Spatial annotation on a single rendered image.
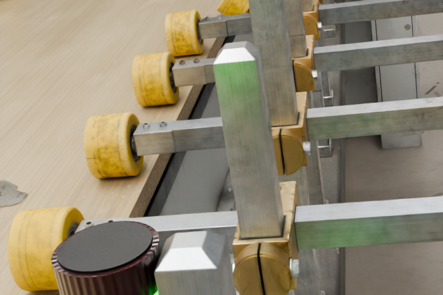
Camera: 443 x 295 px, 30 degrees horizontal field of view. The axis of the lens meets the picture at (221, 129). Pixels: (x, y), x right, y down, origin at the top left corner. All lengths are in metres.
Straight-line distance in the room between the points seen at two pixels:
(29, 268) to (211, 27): 0.77
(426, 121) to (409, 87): 2.14
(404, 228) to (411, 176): 2.23
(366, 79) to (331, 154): 1.75
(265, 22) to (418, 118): 0.22
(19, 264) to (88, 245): 0.34
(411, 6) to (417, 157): 1.71
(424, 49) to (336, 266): 0.33
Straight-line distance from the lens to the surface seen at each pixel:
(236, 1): 1.70
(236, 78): 0.66
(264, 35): 0.91
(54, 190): 1.06
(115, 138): 1.01
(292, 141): 0.92
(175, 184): 1.25
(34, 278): 0.81
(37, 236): 0.80
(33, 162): 1.17
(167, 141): 1.01
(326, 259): 1.19
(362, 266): 2.49
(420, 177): 2.98
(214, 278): 0.44
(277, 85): 0.92
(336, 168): 1.45
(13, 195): 1.06
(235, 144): 0.68
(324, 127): 0.98
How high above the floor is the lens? 1.32
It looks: 22 degrees down
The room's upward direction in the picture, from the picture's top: 9 degrees counter-clockwise
